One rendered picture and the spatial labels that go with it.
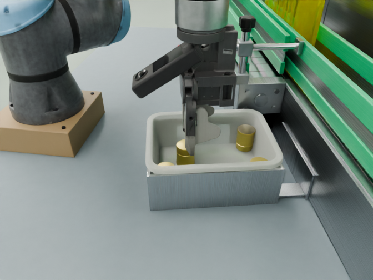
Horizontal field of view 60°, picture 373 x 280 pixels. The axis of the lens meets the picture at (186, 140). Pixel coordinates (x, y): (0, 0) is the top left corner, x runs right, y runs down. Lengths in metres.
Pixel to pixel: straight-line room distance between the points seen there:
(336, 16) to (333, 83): 0.44
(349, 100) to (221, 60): 0.19
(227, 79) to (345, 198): 0.23
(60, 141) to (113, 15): 0.28
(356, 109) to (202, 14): 0.24
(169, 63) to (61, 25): 0.26
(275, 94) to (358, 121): 0.23
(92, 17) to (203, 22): 0.31
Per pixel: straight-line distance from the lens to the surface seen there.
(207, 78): 0.48
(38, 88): 0.69
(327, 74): 0.57
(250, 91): 0.66
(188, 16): 0.45
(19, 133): 0.72
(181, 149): 0.58
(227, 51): 0.49
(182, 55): 0.48
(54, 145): 0.70
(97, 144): 0.72
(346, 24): 0.92
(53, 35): 0.67
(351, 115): 0.52
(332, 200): 0.53
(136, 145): 0.70
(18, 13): 0.65
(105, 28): 0.72
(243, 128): 0.66
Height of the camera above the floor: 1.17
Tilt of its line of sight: 36 degrees down
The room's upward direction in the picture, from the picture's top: straight up
